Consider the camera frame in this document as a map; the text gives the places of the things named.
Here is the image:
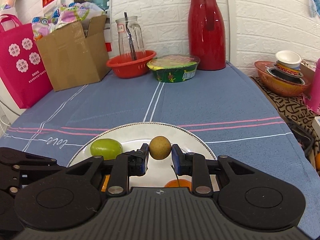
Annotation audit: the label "green apple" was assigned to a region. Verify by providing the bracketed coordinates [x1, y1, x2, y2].
[90, 138, 123, 160]

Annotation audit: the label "white paper cup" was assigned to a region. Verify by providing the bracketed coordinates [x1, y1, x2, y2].
[275, 50, 302, 68]

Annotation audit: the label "pink thermos bottle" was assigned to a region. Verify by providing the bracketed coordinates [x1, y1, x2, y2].
[306, 59, 320, 112]

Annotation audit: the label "brown cardboard box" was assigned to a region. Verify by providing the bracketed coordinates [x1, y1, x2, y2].
[36, 15, 111, 92]

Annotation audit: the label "large orange with stem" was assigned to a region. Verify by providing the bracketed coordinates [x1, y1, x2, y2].
[164, 165, 192, 191]

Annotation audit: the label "black utensil in pitcher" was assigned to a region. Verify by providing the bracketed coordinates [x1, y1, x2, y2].
[124, 12, 137, 61]

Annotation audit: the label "floral cloth in box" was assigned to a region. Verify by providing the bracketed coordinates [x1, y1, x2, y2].
[31, 2, 106, 40]

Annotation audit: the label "pink tote bag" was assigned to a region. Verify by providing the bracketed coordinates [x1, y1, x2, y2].
[1, 14, 53, 109]

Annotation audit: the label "red thermos jug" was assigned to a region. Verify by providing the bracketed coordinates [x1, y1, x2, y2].
[188, 0, 226, 71]

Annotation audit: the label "tan brown longan fruit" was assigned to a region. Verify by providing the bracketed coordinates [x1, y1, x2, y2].
[149, 136, 171, 160]

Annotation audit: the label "red plastic basket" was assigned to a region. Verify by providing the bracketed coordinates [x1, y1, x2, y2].
[106, 50, 157, 79]

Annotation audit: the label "green instant noodle bowl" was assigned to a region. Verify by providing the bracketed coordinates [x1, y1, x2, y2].
[146, 54, 200, 83]

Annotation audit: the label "yellow orange citrus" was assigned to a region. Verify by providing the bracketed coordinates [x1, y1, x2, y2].
[101, 174, 110, 192]

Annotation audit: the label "oranges on side shelf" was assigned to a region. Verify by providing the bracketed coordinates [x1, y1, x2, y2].
[315, 153, 320, 171]

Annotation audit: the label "blue striped tablecloth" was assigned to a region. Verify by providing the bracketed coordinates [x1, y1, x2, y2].
[1, 65, 319, 238]

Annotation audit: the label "brown patterned cloth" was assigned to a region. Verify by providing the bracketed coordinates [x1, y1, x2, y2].
[251, 77, 319, 157]

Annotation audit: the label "glass pitcher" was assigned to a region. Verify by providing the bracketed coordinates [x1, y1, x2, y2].
[116, 12, 146, 62]

